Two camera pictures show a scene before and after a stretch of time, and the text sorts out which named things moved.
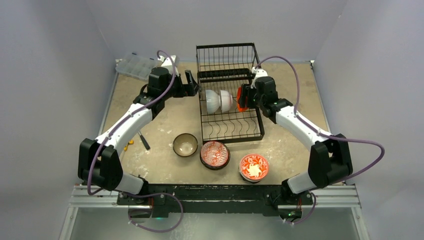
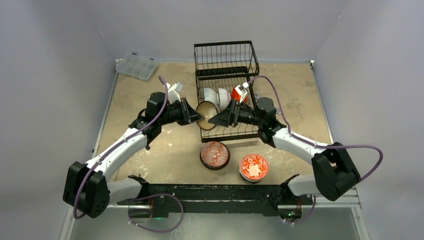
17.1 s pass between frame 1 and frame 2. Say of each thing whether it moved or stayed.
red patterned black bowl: stayed
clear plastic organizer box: stayed
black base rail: stayed
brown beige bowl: moved
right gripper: moved
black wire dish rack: stayed
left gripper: moved
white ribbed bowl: stayed
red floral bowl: stayed
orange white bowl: moved
